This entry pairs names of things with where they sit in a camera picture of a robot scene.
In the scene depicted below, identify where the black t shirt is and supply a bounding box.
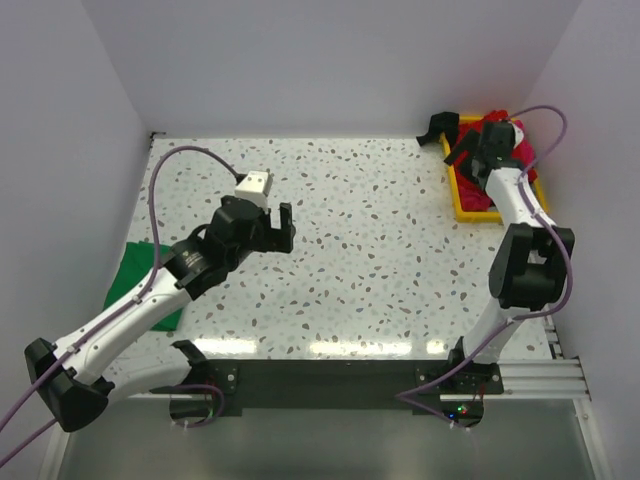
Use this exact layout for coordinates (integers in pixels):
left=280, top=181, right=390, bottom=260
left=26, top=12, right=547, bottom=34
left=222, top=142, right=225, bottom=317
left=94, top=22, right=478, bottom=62
left=416, top=111, right=460, bottom=147

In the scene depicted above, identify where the folded green t shirt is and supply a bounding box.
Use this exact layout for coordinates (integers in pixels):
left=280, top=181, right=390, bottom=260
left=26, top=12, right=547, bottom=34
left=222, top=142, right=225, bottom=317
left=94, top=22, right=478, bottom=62
left=103, top=242, right=183, bottom=332

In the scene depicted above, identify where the aluminium rail frame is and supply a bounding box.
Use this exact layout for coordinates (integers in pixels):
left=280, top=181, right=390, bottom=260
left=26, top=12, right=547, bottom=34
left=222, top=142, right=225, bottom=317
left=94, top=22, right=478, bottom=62
left=499, top=317, right=591, bottom=401

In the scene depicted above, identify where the pink t shirt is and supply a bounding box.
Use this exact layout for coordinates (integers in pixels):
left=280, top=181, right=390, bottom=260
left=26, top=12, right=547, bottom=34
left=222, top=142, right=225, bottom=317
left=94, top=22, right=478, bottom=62
left=511, top=120, right=535, bottom=167

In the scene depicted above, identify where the yellow plastic bin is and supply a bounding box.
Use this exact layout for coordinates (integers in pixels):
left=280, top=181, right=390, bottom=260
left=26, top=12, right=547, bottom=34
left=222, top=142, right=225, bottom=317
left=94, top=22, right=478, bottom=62
left=439, top=113, right=551, bottom=224

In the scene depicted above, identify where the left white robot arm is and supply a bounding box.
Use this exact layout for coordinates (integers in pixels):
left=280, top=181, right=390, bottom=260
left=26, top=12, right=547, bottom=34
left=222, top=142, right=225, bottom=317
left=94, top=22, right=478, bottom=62
left=24, top=195, right=296, bottom=432

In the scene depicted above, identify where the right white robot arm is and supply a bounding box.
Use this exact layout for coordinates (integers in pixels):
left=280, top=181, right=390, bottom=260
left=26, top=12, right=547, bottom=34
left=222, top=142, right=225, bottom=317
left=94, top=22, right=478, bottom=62
left=445, top=120, right=575, bottom=393

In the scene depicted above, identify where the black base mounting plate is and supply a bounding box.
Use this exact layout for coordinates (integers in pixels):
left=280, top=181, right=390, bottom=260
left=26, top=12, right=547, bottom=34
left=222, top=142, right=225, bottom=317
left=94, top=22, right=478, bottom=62
left=163, top=359, right=505, bottom=425

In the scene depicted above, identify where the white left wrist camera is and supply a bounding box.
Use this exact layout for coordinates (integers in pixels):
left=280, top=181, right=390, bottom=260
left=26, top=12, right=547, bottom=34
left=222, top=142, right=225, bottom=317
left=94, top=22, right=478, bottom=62
left=234, top=171, right=273, bottom=211

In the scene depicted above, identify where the red t shirt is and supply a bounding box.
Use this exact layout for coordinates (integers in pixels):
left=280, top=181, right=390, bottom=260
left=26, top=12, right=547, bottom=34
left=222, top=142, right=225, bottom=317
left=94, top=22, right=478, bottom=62
left=445, top=110, right=534, bottom=215

